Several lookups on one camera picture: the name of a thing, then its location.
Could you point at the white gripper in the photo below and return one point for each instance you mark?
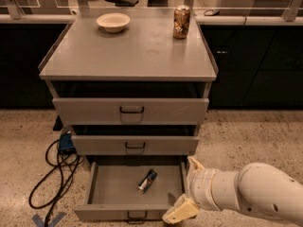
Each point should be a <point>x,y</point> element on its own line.
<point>202,183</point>

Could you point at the blue silver redbull can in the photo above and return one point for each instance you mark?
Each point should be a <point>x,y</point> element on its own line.
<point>147,181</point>

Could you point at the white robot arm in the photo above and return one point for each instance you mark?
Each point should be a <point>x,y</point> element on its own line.
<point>257,190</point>

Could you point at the grey bottom drawer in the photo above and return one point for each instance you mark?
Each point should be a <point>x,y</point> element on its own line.
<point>112,190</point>

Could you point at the grey drawer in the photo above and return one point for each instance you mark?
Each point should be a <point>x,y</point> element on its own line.
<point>112,190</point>
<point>128,111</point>
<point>134,145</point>

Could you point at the grey middle drawer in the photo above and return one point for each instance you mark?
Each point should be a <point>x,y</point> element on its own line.
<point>134,145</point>

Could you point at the grey metal drawer cabinet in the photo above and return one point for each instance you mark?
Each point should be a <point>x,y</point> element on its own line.
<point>143,61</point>

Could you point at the grey top drawer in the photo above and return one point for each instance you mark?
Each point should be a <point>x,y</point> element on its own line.
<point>128,111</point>

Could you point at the gold patterned drink can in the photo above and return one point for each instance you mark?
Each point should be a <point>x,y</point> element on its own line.
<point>181,22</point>

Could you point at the blue power adapter box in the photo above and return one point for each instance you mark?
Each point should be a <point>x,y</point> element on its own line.
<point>66,144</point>

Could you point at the white paper bowl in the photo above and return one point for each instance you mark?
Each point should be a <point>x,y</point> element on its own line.
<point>113,22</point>

